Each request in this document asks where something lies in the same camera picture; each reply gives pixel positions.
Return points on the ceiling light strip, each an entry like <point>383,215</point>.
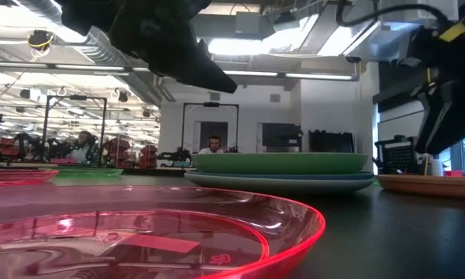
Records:
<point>317,76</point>

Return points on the small red box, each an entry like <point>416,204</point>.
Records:
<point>454,173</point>

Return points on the black equipment case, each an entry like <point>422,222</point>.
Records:
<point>331,142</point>

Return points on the clear green small plate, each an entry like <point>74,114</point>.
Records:
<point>89,172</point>

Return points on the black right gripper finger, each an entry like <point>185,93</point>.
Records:
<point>453,116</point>

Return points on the large green plastic plate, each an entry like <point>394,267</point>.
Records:
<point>279,163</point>

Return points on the clear red small plate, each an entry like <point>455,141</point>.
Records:
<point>15,176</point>
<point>217,201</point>

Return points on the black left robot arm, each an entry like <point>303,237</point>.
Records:
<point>85,15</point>

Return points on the black perforated crate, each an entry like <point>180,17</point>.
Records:
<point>397,157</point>

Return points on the silver ventilation duct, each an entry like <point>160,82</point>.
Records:
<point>112,54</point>

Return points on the yellow gripper tag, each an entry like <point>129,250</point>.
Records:
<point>454,32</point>

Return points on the black table mat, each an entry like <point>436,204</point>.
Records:
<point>391,232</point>

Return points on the large white plastic plate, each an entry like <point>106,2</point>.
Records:
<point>279,186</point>

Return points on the person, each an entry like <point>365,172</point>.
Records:
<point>81,149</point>
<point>215,144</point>

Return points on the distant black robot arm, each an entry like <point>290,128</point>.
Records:
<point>174,157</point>

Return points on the black station frame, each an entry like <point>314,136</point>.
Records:
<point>102,128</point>
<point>237,124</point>

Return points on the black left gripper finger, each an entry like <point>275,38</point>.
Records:
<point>201,75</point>

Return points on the white roll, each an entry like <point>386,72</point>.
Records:
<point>436,167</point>

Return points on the dark wall screen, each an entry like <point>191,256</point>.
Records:
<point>281,135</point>

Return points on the orange plastic plate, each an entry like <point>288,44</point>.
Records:
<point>430,187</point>

